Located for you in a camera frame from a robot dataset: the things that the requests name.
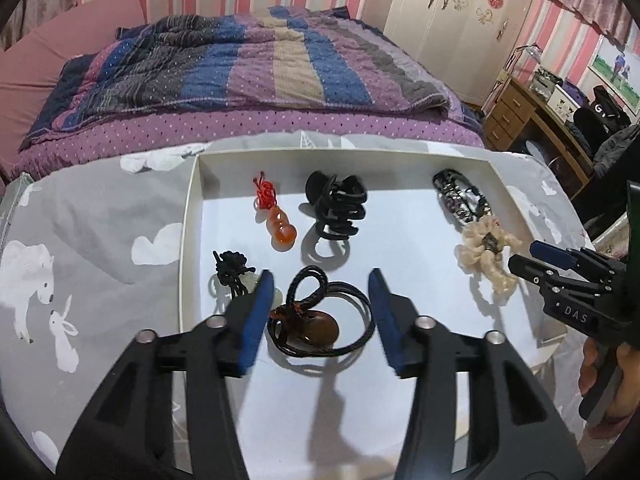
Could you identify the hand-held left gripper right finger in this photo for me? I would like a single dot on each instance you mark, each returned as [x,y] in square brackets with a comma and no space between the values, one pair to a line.
[385,325]

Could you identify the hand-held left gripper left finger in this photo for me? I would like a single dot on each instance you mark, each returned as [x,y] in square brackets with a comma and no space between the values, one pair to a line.
[257,320]

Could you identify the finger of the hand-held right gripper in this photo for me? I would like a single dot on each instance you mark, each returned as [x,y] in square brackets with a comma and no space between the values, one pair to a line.
[552,255]
[527,270]

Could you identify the cream scrunchie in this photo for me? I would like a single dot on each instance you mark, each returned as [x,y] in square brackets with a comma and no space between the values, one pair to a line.
[480,255]

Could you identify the red gourd pendant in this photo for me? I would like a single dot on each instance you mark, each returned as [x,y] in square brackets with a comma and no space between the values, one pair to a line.
[281,227]

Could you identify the white tray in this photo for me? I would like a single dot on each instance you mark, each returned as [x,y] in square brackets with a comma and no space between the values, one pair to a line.
[400,230]

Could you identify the person's right hand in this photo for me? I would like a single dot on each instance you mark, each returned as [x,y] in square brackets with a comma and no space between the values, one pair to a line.
[627,390]

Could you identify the dark clothes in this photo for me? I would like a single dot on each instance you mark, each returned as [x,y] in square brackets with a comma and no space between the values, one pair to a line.
[615,160]

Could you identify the black hair claw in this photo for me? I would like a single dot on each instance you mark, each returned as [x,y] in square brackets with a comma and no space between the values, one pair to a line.
[330,200]

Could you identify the wooden desk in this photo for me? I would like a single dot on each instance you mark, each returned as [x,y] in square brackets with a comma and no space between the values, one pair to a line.
[510,110]

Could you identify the white box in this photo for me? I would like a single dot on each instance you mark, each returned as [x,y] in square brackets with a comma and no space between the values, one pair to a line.
[565,102]

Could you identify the black bag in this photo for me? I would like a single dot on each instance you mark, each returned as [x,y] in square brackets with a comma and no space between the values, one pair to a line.
[605,110]

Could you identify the desk lamp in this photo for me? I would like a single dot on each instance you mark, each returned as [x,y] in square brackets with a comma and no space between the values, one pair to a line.
[525,55]

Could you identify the purple dotted bed sheet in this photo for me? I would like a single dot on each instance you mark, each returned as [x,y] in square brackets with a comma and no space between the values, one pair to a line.
[350,122]

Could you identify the cream wardrobe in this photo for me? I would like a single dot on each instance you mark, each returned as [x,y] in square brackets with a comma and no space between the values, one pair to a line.
[450,35]

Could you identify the striped dotted quilt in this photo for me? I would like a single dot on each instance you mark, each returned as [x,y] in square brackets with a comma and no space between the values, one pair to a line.
[225,60]

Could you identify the pink headboard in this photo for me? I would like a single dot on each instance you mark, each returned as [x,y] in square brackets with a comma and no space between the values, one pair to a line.
[35,70]

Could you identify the wall picture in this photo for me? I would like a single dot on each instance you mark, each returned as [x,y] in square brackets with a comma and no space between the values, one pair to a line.
[617,70]

